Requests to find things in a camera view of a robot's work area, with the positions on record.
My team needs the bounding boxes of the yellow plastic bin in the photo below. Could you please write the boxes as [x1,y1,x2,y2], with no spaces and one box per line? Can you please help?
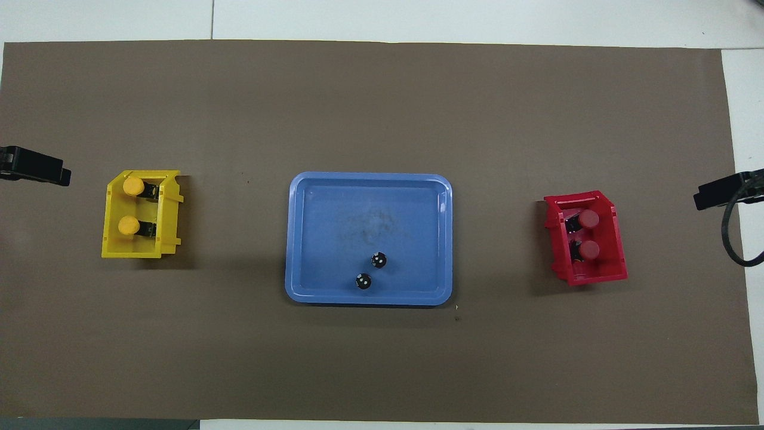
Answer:
[101,170,184,259]

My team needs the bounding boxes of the blue plastic tray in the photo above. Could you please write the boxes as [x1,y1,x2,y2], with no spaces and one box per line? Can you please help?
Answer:
[285,172,453,307]

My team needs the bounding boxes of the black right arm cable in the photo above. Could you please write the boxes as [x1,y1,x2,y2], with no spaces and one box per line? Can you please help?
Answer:
[721,172,764,268]

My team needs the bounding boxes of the yellow push button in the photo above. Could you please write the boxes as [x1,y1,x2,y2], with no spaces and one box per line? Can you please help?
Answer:
[122,176,161,201]
[118,216,158,238]

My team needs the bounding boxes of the brown paper table mat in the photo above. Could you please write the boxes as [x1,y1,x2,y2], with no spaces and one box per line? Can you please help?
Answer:
[0,39,760,425]

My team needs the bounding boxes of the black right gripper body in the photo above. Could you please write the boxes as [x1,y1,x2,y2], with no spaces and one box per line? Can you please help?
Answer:
[694,169,764,211]

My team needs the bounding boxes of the red push button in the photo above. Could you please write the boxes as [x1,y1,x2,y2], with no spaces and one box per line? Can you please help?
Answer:
[565,209,600,234]
[569,239,601,263]

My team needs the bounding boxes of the red plastic bin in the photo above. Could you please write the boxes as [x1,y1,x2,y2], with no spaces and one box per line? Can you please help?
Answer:
[543,191,629,287]

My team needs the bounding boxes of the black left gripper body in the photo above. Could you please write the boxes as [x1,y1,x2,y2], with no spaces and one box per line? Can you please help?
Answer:
[0,146,72,186]

